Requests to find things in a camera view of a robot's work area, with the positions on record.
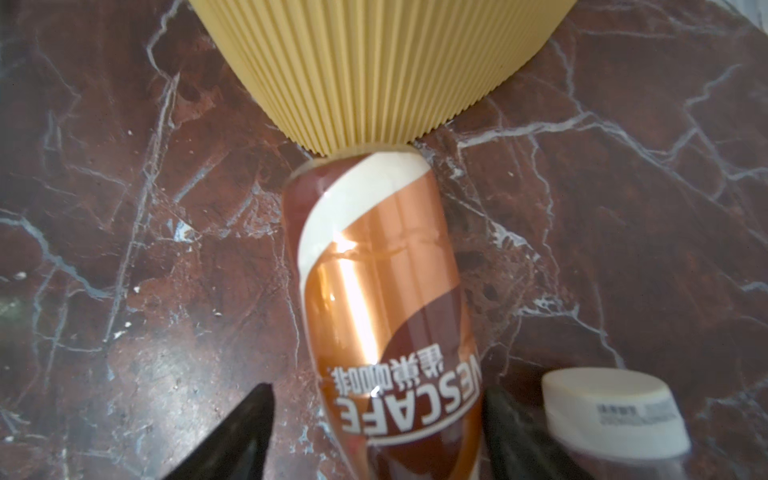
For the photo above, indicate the yellow ribbed waste bin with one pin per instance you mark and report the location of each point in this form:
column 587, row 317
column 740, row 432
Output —
column 336, row 74

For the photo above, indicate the brown coffee drink bottle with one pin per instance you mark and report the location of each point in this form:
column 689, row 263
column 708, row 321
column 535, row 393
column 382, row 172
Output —
column 384, row 314

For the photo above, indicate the grape juice bottle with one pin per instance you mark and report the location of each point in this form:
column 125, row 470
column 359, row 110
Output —
column 625, row 418

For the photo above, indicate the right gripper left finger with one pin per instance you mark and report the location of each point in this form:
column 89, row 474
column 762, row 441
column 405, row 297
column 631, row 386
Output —
column 238, row 447

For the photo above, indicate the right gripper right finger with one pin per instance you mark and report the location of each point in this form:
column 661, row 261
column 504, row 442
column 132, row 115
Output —
column 518, row 447

